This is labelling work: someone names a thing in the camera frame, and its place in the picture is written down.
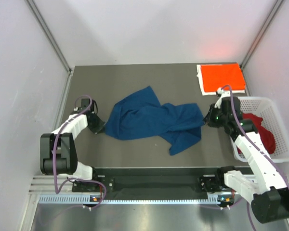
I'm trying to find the blue t shirt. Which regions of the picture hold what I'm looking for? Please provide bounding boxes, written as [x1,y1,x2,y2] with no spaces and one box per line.
[105,86,204,155]

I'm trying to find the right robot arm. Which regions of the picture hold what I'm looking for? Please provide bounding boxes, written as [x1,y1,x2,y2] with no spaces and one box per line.
[204,95,289,224]

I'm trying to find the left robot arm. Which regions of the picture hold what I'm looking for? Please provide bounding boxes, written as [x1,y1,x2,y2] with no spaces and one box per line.
[40,96,105,191]

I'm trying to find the folded orange t shirt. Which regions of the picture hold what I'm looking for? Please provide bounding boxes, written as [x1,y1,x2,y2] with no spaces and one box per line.
[200,64,246,93]

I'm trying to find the white plastic basket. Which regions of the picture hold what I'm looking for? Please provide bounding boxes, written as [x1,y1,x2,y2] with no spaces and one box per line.
[239,97,289,163]

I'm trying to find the red t shirt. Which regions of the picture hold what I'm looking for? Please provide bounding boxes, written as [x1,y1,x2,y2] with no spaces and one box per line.
[242,113,276,154]

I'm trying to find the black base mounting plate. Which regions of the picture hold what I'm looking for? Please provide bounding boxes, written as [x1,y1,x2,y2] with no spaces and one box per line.
[72,174,241,193]

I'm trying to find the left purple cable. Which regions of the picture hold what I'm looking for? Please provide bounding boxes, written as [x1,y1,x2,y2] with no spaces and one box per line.
[52,95,110,208]

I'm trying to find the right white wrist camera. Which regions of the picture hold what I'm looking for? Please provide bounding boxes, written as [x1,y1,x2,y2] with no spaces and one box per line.
[216,88,230,98]

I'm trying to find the grey slotted cable duct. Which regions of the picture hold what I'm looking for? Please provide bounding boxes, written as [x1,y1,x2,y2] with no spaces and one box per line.
[38,193,234,205]

